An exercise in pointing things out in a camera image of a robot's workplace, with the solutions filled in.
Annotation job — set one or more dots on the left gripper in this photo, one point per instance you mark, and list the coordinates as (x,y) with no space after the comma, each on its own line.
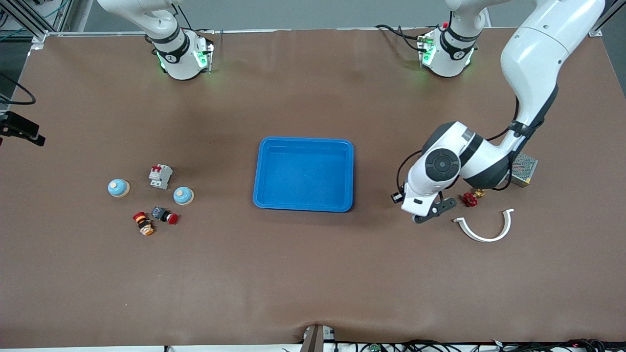
(401,198)

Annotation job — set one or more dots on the blue dome call bell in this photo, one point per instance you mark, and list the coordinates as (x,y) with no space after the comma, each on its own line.
(118,187)
(183,195)

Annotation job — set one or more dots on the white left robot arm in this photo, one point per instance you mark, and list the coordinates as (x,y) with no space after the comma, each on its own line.
(538,54)

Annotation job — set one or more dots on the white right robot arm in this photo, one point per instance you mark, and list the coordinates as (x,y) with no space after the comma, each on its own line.
(178,54)

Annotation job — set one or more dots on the white curved pipe clamp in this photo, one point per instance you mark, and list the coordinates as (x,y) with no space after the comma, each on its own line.
(489,239)

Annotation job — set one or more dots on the blue plastic tray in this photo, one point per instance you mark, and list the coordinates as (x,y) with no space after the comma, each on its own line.
(303,176)

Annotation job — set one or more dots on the brown table mat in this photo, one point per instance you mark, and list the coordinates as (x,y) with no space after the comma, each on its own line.
(313,274)

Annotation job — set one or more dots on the metal mesh power supply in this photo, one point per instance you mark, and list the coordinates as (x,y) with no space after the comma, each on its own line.
(525,168)

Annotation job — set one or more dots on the white red circuit breaker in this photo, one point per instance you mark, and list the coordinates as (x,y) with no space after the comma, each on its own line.
(160,176)

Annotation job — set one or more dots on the yellow red emergency button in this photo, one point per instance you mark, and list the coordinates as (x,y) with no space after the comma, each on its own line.
(143,223)

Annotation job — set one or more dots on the red mushroom push button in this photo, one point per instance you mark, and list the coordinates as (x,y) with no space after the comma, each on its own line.
(165,215)

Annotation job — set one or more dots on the aluminium frame strut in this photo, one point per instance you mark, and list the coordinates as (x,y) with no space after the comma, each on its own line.
(595,32)
(39,36)

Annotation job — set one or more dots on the grey metal bracket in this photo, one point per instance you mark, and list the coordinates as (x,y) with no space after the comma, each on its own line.
(313,342)

